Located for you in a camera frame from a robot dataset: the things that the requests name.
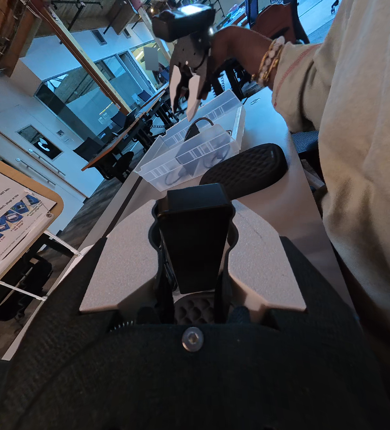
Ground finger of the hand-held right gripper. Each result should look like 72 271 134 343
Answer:
186 74 205 122
169 64 189 114

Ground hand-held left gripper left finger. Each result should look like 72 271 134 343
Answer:
79 201 165 321

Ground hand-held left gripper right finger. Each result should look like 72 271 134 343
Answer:
228 199 307 324

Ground clear plastic bin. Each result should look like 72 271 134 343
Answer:
135 89 246 193

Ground black braided USB cable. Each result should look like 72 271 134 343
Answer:
182 117 216 142

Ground black USB port block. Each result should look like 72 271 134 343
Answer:
156 183 233 294

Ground person's right forearm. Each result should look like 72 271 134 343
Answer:
272 0 390 142

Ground person's right hand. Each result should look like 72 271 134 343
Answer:
210 25 273 86

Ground wooden top office desk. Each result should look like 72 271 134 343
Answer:
81 89 169 172

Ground black mesh wrist rest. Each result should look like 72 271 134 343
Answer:
199 143 288 203

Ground black office chair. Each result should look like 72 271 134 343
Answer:
73 137 135 182

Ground instruction sheet sign board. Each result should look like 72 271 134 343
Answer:
0 153 64 298

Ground person's cream shirt torso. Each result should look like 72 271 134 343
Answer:
316 118 390 380

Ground black phone sign window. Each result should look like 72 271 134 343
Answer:
17 125 64 161

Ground gold bracelets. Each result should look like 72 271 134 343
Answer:
251 36 285 90

